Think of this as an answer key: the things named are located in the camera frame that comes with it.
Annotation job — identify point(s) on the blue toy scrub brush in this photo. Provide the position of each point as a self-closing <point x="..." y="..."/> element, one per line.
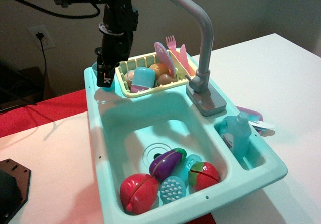
<point x="172" y="189"/>

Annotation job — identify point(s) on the white wall outlet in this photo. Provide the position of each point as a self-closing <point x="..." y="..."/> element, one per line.
<point x="41" y="37"/>

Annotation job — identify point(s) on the blue toy mug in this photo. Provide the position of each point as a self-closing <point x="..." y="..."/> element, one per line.
<point x="144" y="76"/>

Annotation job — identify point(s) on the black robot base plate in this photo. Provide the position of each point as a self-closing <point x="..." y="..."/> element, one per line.
<point x="15" y="184"/>

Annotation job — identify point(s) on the pink toy plate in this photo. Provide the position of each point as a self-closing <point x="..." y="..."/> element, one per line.
<point x="164" y="57"/>

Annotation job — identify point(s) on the red toy apple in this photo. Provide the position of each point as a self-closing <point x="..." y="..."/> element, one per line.
<point x="138" y="193"/>

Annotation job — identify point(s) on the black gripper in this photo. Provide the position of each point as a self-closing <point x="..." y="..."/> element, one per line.
<point x="114" y="49"/>

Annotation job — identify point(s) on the purple toy plate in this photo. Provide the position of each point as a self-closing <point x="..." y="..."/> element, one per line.
<point x="253" y="115"/>

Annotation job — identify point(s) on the blue toy soap bottle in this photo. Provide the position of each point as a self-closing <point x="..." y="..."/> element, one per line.
<point x="235" y="132"/>

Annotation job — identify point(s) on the red toy strawberry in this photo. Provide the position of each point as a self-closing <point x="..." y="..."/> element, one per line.
<point x="202" y="175"/>

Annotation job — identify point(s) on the translucent blue toy cup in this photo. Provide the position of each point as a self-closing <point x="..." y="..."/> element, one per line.
<point x="104" y="79"/>

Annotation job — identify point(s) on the teal toy sink unit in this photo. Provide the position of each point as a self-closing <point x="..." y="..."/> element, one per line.
<point x="126" y="134"/>

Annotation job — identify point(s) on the yellow dish rack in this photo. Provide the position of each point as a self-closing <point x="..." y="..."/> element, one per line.
<point x="125" y="73"/>

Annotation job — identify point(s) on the pink toy knife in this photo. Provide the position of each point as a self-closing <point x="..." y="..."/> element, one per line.
<point x="184" y="59"/>

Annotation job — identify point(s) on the white toy spoon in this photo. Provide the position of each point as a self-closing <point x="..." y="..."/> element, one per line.
<point x="261" y="125"/>

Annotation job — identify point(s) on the orange toy food piece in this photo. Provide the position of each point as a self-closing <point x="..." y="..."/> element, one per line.
<point x="159" y="69"/>

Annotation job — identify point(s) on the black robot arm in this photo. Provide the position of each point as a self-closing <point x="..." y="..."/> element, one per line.
<point x="119" y="22"/>

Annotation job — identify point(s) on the pink toy cup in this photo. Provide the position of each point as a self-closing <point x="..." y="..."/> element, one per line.
<point x="137" y="88"/>

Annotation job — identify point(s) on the tan toy food piece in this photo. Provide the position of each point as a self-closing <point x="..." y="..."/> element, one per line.
<point x="165" y="79"/>

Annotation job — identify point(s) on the purple toy eggplant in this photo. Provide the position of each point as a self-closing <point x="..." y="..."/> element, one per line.
<point x="164" y="164"/>

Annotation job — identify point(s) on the red cloth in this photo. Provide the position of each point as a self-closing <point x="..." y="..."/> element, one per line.
<point x="44" y="112"/>

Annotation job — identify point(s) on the grey toy faucet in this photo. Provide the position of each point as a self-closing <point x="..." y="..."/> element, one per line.
<point x="203" y="95"/>

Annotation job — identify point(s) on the pink toy fork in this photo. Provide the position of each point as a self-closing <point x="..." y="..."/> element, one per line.
<point x="171" y="44"/>

